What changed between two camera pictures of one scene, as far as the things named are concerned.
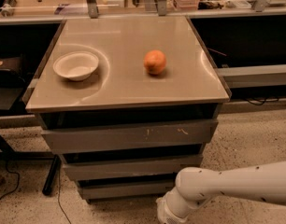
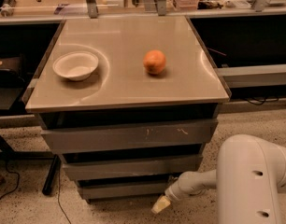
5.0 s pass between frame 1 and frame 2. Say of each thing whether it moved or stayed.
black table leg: stayed
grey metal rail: stayed
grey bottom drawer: stayed
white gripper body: moved
